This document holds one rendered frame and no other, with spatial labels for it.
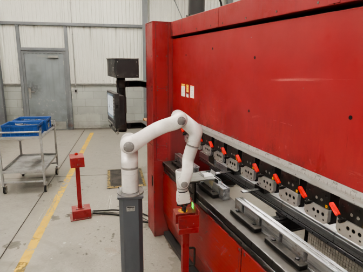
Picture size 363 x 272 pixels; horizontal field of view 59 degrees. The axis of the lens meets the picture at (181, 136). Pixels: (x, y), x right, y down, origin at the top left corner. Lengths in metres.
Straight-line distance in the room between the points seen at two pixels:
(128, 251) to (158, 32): 2.02
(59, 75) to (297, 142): 8.28
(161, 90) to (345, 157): 2.16
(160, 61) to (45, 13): 6.66
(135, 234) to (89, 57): 7.42
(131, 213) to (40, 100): 7.59
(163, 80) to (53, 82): 6.51
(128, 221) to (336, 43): 1.70
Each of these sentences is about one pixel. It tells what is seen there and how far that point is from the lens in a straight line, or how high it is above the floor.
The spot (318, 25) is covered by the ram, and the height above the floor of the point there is 2.09.
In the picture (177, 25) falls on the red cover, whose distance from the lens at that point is 3.16.
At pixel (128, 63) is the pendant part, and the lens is 3.35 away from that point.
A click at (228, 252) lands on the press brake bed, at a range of 2.37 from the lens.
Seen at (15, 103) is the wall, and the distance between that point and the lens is 9.92.
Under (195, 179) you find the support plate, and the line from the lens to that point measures 2.60.
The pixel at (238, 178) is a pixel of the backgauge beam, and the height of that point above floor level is 0.95.
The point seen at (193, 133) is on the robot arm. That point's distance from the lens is 2.24.
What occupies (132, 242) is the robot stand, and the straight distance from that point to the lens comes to 2.46.
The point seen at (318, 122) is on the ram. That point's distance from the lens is 1.64.
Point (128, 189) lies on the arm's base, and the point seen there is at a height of 1.05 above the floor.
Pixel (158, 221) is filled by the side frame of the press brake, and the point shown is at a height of 0.18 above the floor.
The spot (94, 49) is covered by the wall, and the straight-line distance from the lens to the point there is 9.40.
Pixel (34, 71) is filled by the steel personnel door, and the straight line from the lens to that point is 9.65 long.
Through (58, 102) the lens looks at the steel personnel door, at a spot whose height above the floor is 0.77.
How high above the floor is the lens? 1.92
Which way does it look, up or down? 13 degrees down
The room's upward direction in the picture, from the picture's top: 1 degrees clockwise
